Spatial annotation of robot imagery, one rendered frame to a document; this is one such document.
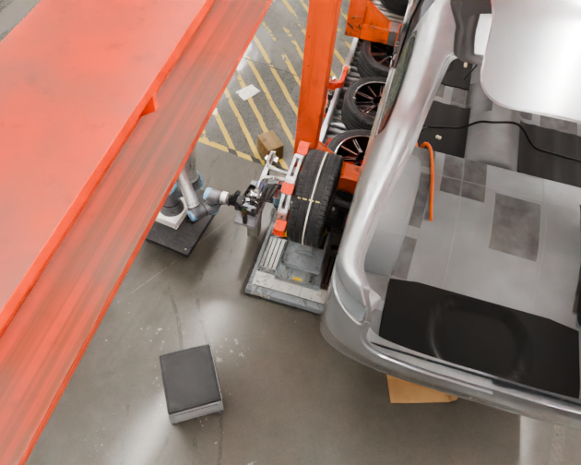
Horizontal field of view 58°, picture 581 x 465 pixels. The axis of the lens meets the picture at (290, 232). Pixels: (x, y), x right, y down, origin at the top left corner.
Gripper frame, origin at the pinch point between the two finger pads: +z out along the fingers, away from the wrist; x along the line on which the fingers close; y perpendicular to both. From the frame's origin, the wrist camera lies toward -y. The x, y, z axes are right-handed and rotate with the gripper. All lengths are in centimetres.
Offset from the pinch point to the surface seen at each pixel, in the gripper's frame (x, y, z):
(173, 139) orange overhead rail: 143, -217, 28
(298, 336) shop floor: 49, 83, 51
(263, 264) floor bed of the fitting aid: -2, 82, 7
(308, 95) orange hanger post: -56, -56, 18
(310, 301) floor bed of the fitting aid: 22, 75, 53
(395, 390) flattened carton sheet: 68, 81, 129
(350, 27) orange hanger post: -248, 20, 17
